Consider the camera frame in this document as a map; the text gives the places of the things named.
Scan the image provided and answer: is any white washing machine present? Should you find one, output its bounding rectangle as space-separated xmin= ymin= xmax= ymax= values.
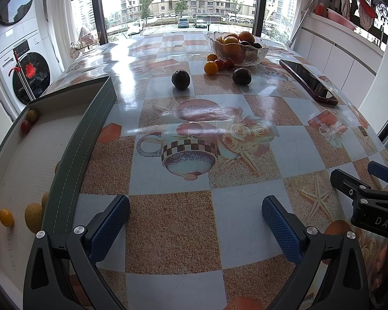
xmin=0 ymin=29 xmax=52 ymax=113

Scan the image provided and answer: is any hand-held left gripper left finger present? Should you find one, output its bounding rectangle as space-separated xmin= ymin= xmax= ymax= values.
xmin=23 ymin=195 xmax=130 ymax=310

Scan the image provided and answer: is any large dark plum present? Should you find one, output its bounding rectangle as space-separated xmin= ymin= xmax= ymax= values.
xmin=232 ymin=67 xmax=252 ymax=86

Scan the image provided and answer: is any white dryer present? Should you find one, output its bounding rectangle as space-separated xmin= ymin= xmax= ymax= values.
xmin=0 ymin=0 xmax=49 ymax=33

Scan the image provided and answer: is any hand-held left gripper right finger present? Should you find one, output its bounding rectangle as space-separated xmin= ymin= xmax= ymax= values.
xmin=261 ymin=195 xmax=371 ymax=310

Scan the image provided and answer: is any small dark plum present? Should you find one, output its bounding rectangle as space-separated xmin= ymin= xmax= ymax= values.
xmin=171 ymin=70 xmax=191 ymax=90

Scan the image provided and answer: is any white cabinet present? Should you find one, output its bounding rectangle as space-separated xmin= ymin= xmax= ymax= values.
xmin=293 ymin=16 xmax=385 ymax=130

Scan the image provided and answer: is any red hanging cloth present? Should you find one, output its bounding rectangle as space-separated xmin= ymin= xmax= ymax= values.
xmin=359 ymin=0 xmax=377 ymax=28

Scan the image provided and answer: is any red-handled mop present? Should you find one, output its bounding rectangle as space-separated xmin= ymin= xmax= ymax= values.
xmin=8 ymin=52 xmax=36 ymax=102

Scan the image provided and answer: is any white pole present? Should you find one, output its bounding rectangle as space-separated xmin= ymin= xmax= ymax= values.
xmin=291 ymin=0 xmax=320 ymax=49

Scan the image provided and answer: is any clear glass fruit bowl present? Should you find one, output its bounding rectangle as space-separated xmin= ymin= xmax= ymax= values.
xmin=207 ymin=31 xmax=269 ymax=67

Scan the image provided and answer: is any black phone in red case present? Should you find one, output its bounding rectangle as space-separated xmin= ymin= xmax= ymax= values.
xmin=279 ymin=59 xmax=339 ymax=106

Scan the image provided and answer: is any grey rectangular tray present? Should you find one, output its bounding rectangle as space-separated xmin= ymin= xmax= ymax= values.
xmin=0 ymin=76 xmax=117 ymax=298

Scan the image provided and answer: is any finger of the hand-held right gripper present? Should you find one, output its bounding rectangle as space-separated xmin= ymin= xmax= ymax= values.
xmin=368 ymin=161 xmax=388 ymax=192
xmin=330 ymin=169 xmax=376 ymax=205

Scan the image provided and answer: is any pink basin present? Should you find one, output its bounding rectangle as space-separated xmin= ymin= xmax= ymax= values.
xmin=326 ymin=9 xmax=356 ymax=29

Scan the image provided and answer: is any yellow cherry tomato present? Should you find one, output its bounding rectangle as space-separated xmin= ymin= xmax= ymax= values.
xmin=0 ymin=208 xmax=14 ymax=227

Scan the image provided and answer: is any yellow-green plum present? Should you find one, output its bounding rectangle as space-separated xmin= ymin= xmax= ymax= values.
xmin=25 ymin=203 xmax=44 ymax=234

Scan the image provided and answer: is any paper-wrapped bouquet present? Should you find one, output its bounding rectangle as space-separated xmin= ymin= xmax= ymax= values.
xmin=69 ymin=27 xmax=101 ymax=59

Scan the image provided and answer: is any white curtain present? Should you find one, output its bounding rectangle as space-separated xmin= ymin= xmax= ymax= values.
xmin=47 ymin=0 xmax=73 ymax=68

